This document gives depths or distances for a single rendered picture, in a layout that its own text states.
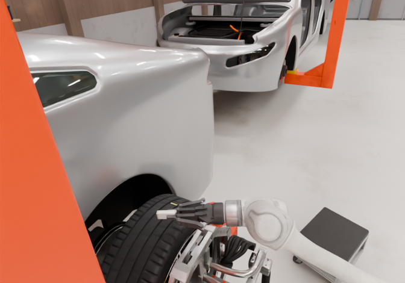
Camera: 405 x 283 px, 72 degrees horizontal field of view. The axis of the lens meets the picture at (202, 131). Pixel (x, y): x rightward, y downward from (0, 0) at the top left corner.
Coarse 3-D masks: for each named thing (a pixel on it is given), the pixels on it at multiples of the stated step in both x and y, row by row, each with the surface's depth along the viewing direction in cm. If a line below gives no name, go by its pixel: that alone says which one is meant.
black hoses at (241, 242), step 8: (232, 240) 115; (240, 240) 114; (232, 248) 112; (240, 248) 112; (248, 248) 120; (224, 256) 113; (232, 256) 112; (240, 256) 111; (224, 264) 112; (232, 264) 112
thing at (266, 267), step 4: (252, 252) 120; (252, 256) 118; (248, 260) 117; (252, 260) 116; (264, 260) 116; (268, 260) 116; (248, 264) 117; (252, 264) 116; (264, 264) 114; (268, 264) 114; (264, 268) 114; (268, 268) 113; (260, 272) 116; (264, 272) 115; (268, 272) 114
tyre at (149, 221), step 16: (144, 208) 114; (160, 208) 115; (176, 208) 115; (128, 224) 108; (144, 224) 107; (160, 224) 107; (176, 224) 106; (128, 240) 103; (144, 240) 102; (160, 240) 101; (176, 240) 101; (112, 256) 101; (128, 256) 100; (144, 256) 98; (160, 256) 97; (112, 272) 98; (128, 272) 96; (144, 272) 95; (160, 272) 95
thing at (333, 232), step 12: (324, 216) 214; (336, 216) 213; (312, 228) 205; (324, 228) 204; (336, 228) 204; (348, 228) 203; (360, 228) 202; (312, 240) 195; (324, 240) 195; (336, 240) 194; (348, 240) 194; (360, 240) 194; (336, 252) 186; (348, 252) 186; (360, 252) 206; (312, 264) 201; (324, 276) 196
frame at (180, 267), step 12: (204, 228) 111; (216, 228) 112; (228, 228) 128; (192, 240) 106; (204, 240) 106; (216, 240) 134; (204, 252) 105; (180, 264) 97; (192, 264) 97; (180, 276) 95
